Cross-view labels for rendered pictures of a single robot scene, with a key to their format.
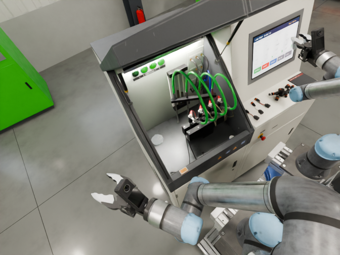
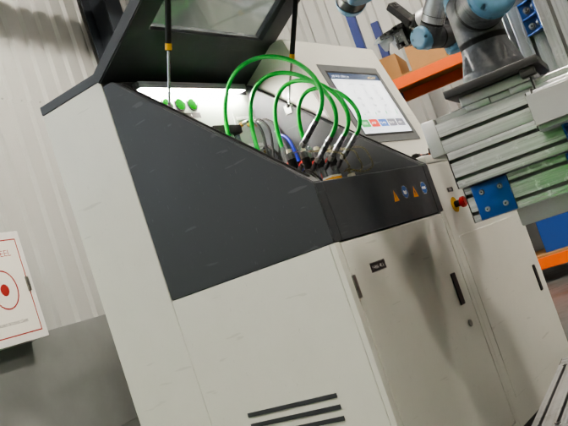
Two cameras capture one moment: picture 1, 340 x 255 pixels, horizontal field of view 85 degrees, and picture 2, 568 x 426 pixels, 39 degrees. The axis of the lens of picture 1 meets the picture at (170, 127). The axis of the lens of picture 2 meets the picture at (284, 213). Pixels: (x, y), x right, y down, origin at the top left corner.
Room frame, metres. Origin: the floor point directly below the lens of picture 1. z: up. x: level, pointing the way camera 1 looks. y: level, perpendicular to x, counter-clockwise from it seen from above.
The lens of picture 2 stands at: (-1.15, 1.33, 0.74)
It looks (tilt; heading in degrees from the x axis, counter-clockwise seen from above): 5 degrees up; 324
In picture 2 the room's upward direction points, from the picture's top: 19 degrees counter-clockwise
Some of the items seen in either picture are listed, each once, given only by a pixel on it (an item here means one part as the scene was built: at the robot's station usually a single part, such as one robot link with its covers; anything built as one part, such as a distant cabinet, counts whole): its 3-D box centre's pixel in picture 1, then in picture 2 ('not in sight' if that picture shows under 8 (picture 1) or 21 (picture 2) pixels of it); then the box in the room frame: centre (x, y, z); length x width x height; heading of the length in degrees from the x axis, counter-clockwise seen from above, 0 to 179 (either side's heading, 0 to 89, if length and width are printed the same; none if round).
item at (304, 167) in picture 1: (315, 162); not in sight; (0.32, -0.70, 1.09); 0.15 x 0.15 x 0.10
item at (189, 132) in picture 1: (204, 125); not in sight; (0.83, -0.26, 0.91); 0.34 x 0.10 x 0.15; 111
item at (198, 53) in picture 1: (197, 69); (259, 148); (1.12, -0.28, 1.20); 0.13 x 0.03 x 0.31; 111
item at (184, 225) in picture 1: (181, 224); not in sight; (0.11, 0.03, 1.43); 0.11 x 0.08 x 0.09; 56
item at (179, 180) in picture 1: (211, 159); (380, 200); (0.56, -0.23, 0.87); 0.62 x 0.04 x 0.16; 111
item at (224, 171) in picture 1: (210, 183); (435, 342); (0.55, -0.24, 0.44); 0.65 x 0.02 x 0.68; 111
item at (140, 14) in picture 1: (141, 18); not in sight; (4.59, 0.11, 0.29); 0.17 x 0.15 x 0.54; 120
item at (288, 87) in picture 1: (284, 91); not in sight; (0.91, -0.89, 1.01); 0.23 x 0.11 x 0.06; 111
